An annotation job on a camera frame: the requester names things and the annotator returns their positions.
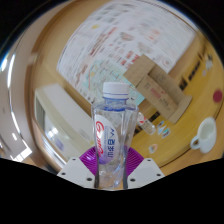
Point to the small oval sticker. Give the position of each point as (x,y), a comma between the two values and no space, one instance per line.
(153,148)

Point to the brown cardboard box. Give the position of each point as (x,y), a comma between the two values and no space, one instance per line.
(160,86)

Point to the white ceramic mug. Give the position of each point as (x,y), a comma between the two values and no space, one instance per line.
(206,133)

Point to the white floor air conditioner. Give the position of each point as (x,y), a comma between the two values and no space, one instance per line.
(63,116)

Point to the flat round red coaster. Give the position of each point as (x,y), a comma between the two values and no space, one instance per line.
(217,96)

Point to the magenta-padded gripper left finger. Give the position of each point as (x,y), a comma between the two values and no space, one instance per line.
(73,170)

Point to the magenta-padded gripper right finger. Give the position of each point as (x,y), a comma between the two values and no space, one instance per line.
(146,170)

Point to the large printed wall poster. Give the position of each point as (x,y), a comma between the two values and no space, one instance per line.
(116,40)

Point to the clear plastic water bottle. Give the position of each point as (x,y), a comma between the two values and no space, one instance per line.
(113,133)

